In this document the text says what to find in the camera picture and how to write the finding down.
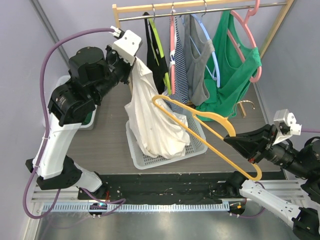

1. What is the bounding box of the slotted cable duct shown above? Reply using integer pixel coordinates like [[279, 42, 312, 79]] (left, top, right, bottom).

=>
[[51, 202, 230, 214]]

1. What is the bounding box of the light blue hanger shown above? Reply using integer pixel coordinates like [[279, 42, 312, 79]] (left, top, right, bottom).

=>
[[182, 14, 221, 88]]

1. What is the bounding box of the lime green hanger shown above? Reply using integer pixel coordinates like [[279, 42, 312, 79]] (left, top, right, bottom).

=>
[[147, 3, 172, 96]]

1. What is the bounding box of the pink plastic hanger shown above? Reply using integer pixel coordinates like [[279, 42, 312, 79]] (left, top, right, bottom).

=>
[[227, 0, 262, 83]]

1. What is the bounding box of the grey tank top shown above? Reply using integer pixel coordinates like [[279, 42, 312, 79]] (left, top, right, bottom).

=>
[[183, 14, 215, 106]]

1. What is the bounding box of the black tank top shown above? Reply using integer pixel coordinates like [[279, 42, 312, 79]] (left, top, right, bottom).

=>
[[142, 11, 170, 95]]

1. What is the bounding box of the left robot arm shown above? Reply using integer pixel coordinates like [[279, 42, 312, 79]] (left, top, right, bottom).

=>
[[25, 44, 136, 200]]

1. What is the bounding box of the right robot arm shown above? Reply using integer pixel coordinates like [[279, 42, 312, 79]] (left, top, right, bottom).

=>
[[223, 124, 320, 240]]

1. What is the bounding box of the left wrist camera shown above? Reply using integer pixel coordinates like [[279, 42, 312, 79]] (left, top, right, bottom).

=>
[[110, 26, 142, 66]]

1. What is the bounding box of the yellow plastic hanger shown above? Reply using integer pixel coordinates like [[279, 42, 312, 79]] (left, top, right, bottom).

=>
[[151, 94, 263, 182]]

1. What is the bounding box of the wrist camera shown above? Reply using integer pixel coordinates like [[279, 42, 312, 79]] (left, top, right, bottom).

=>
[[110, 26, 142, 66], [273, 109, 302, 145]]

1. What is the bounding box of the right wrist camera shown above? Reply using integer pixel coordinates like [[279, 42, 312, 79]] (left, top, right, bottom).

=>
[[273, 109, 302, 145]]

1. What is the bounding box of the coral pink hanger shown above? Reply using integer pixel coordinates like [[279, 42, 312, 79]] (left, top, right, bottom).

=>
[[169, 4, 176, 95]]

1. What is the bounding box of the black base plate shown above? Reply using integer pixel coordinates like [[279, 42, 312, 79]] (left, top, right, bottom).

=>
[[77, 171, 257, 206]]

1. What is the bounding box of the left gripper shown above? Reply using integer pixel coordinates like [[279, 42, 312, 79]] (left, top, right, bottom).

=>
[[92, 44, 137, 103]]

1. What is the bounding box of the wooden clothes rack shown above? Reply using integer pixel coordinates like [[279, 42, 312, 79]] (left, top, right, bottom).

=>
[[111, 0, 296, 118]]

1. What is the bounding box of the green cloth in basket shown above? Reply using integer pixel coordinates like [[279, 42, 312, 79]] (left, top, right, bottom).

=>
[[81, 111, 95, 126]]

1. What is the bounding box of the green tank top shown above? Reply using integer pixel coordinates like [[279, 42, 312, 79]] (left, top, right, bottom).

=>
[[196, 11, 262, 117]]

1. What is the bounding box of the striped blue white tank top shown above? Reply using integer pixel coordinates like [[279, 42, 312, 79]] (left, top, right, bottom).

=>
[[163, 16, 189, 105]]

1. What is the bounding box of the grey corner frame post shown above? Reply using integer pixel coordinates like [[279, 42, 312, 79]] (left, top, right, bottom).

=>
[[29, 0, 69, 64]]

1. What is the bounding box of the white left laundry basket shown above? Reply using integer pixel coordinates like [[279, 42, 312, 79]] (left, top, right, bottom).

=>
[[43, 75, 97, 134]]

